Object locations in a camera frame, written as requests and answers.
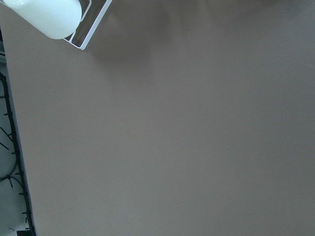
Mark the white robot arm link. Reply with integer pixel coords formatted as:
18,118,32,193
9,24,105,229
3,0,82,39

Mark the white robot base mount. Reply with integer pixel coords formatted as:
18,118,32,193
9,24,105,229
63,0,112,51

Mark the black cable bundle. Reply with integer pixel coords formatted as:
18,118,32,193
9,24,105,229
0,72,36,236

